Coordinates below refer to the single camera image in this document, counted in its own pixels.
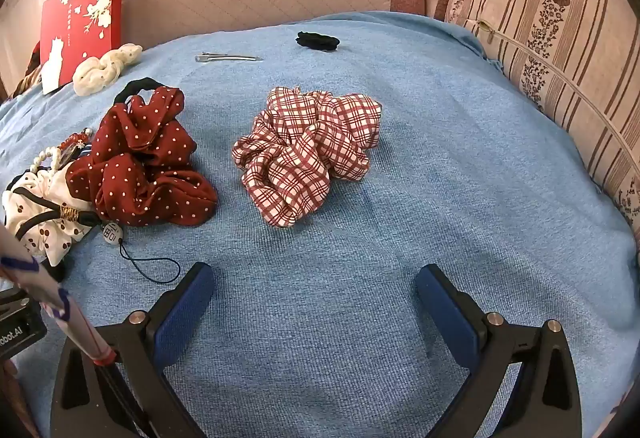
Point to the red box lid white flowers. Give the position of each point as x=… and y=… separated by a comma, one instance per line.
x=82, y=23

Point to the red plaid scrunchie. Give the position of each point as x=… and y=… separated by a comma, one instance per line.
x=300, y=153

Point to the silver hair clip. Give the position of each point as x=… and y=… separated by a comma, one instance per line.
x=225, y=58

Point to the striped floral cushion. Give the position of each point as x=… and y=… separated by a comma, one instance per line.
x=560, y=33

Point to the small black scrunchie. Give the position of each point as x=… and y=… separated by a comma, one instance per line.
x=317, y=41

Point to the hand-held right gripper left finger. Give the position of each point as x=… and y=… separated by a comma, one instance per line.
x=185, y=308

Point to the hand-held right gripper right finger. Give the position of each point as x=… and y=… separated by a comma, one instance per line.
x=445, y=318

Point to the white cherry print scrunchie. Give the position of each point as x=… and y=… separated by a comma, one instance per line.
x=45, y=193

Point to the cream dotted scrunchie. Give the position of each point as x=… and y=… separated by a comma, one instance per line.
x=97, y=71

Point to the blue blanket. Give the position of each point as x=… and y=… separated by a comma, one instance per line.
x=400, y=218

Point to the white stick with blue marks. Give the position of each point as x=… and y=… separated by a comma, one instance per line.
x=55, y=298

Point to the brown fur cloth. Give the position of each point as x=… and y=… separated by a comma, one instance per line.
x=27, y=78

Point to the dark red polka dot scrunchie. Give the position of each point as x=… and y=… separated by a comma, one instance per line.
x=145, y=168

